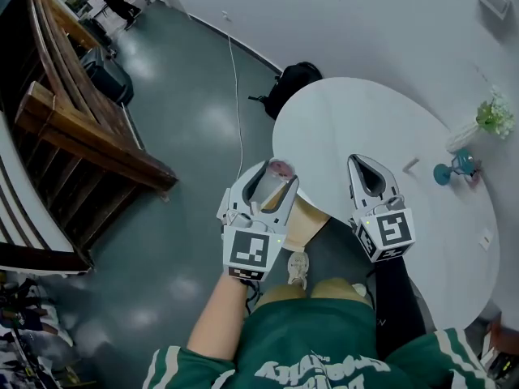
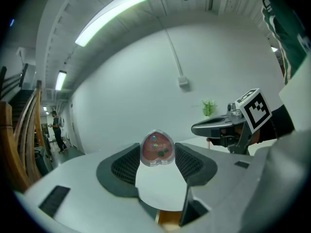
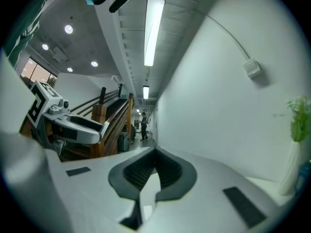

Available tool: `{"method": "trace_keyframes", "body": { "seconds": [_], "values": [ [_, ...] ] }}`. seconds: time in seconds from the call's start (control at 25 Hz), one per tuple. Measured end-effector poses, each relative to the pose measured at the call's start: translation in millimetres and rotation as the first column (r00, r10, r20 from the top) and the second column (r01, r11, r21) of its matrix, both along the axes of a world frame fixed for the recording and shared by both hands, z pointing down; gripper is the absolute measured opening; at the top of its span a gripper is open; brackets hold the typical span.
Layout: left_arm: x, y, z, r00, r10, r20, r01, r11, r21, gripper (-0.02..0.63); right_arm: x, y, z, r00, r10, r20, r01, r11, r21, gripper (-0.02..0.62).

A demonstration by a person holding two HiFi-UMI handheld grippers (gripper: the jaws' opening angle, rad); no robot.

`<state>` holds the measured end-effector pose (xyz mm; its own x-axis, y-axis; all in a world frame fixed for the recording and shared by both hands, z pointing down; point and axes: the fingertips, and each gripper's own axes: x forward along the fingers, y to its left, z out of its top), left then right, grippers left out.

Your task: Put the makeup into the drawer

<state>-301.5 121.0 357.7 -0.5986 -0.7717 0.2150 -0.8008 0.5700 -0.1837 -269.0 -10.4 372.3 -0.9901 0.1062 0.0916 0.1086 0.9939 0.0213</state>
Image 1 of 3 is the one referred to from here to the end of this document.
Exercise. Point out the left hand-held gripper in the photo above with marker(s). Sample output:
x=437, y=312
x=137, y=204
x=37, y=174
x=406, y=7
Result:
x=247, y=249

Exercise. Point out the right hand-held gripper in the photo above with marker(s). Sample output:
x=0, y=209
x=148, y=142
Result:
x=389, y=233

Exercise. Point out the small pink cup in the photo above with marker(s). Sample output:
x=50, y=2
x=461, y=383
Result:
x=280, y=168

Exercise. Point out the yellow wooden bin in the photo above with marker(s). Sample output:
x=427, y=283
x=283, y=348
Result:
x=304, y=225

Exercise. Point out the person's left forearm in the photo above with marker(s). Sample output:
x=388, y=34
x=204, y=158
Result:
x=219, y=318

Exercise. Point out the person's right forearm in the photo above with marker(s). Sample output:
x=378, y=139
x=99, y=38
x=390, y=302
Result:
x=399, y=298

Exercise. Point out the white curved table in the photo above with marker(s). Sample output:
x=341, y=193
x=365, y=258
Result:
x=365, y=136

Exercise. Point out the person's left white shoe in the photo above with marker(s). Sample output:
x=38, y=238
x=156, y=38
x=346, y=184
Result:
x=298, y=268

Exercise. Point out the person's white shoe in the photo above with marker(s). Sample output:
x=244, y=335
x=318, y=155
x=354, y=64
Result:
x=298, y=268
x=361, y=288

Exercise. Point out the teal lantern lamp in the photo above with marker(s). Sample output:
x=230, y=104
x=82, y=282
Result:
x=450, y=170

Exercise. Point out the person's khaki trousers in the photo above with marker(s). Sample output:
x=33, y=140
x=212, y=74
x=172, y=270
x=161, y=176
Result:
x=308, y=290

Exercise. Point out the small pink potted plant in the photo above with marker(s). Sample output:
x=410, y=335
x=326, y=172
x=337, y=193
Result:
x=473, y=179

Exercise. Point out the person's right white shoe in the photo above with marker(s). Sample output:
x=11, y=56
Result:
x=361, y=288

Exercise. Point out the white ribbed vase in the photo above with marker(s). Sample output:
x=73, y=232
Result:
x=462, y=134

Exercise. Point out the black backpack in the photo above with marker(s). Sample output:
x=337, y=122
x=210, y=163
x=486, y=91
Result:
x=290, y=87

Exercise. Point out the white green flower bouquet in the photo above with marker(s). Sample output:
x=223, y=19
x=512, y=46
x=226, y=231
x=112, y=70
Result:
x=496, y=114

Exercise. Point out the person's green shirt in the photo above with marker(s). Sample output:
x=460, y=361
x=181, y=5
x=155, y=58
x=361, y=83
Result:
x=324, y=351

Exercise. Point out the black floor machine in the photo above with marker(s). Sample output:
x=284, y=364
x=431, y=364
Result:
x=105, y=77

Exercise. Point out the cluttered equipment pile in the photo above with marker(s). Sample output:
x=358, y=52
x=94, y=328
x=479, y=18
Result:
x=24, y=330

